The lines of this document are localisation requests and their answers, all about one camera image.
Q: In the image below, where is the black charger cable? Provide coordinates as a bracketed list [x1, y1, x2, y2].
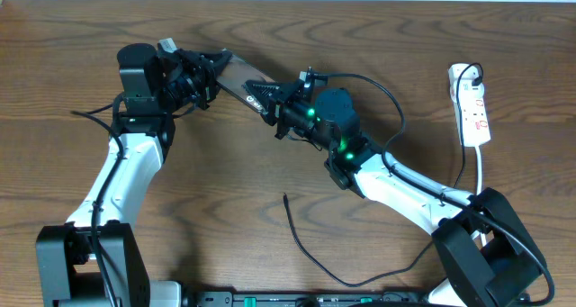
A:
[282, 62, 485, 288]

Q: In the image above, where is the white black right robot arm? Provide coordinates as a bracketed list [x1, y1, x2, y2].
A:
[243, 81, 555, 306]

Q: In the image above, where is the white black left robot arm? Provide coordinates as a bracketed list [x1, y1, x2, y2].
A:
[35, 39, 232, 306]

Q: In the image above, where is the white charger plug adapter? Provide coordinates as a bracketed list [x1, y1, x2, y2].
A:
[455, 72, 485, 98]

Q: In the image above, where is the white power strip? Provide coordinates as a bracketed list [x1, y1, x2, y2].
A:
[448, 63, 491, 148]

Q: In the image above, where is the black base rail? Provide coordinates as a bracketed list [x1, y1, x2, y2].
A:
[182, 291, 429, 307]

